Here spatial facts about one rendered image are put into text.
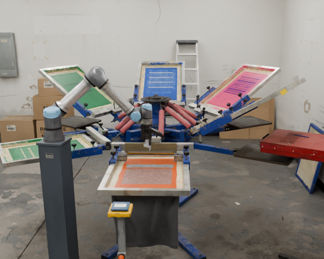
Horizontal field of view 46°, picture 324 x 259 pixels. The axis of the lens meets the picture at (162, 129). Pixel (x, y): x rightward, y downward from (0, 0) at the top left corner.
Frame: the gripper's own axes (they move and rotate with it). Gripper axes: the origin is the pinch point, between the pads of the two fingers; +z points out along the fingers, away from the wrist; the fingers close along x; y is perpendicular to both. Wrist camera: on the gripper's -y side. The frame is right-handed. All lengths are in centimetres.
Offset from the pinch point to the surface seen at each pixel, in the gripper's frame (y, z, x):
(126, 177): 15.1, 10.0, 35.1
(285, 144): -103, -4, 3
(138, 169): 8.3, 10.0, 19.9
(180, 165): -23.3, 10.2, 9.5
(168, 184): -14.8, 10.2, 46.4
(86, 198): 90, 105, -135
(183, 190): -25, 7, 64
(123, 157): 20.9, 4.8, 7.2
